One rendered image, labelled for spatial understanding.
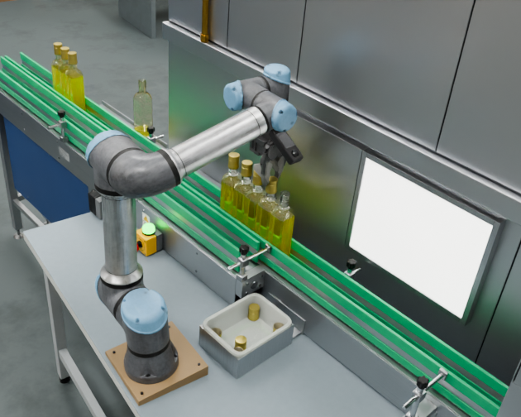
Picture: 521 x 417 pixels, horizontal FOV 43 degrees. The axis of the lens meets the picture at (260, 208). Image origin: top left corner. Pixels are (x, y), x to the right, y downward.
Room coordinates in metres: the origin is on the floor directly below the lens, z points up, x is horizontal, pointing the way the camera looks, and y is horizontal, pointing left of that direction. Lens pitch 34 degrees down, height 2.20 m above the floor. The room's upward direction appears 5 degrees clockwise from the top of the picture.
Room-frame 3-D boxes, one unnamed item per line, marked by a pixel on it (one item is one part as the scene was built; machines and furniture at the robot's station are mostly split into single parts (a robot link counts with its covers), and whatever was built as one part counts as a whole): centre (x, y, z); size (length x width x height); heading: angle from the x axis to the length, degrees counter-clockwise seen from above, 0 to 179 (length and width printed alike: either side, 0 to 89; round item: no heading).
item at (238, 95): (1.62, 0.06, 1.45); 0.11 x 0.11 x 0.08; 39
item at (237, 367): (1.42, -0.01, 0.79); 0.27 x 0.17 x 0.08; 136
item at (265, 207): (1.68, -0.03, 0.99); 0.06 x 0.06 x 0.21; 46
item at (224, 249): (2.18, 0.67, 0.92); 1.75 x 0.01 x 0.08; 46
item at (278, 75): (1.69, -0.01, 1.45); 0.09 x 0.08 x 0.11; 129
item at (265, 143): (1.70, -0.01, 1.29); 0.09 x 0.08 x 0.12; 46
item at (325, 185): (1.64, -0.26, 1.15); 0.90 x 0.03 x 0.34; 46
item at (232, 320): (1.40, 0.01, 0.80); 0.22 x 0.17 x 0.09; 136
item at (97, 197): (2.00, 0.58, 0.79); 0.08 x 0.08 x 0.08; 46
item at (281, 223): (1.64, -0.07, 0.99); 0.06 x 0.06 x 0.21; 46
